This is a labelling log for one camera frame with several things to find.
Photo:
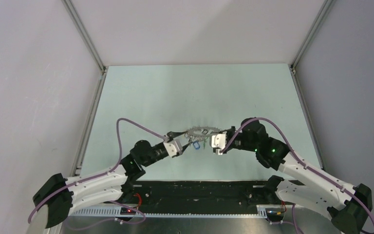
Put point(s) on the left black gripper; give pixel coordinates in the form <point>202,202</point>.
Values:
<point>172,135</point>

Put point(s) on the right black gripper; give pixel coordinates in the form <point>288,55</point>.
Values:
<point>229,130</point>

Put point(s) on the blue key tag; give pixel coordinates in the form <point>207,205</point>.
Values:
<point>196,145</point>

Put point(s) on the large metal key ring disc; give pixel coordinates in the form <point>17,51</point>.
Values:
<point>200,133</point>

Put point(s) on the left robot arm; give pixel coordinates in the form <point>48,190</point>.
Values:
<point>64,195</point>

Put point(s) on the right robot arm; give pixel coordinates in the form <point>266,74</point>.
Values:
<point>348,207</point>

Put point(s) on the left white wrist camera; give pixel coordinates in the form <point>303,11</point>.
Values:
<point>173,148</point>

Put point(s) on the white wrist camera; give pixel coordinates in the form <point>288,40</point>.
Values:
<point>218,143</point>
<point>173,148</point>

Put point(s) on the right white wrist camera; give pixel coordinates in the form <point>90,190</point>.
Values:
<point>218,143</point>

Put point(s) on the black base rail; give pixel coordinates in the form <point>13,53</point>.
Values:
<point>202,197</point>

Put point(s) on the white slotted cable duct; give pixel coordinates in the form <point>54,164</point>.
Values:
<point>120,212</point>

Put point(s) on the right aluminium frame post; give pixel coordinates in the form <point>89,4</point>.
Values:
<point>313,31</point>

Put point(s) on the aluminium frame post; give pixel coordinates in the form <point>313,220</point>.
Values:
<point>81,29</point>
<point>313,31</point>

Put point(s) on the left aluminium frame post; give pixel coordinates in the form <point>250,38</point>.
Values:
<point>81,29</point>

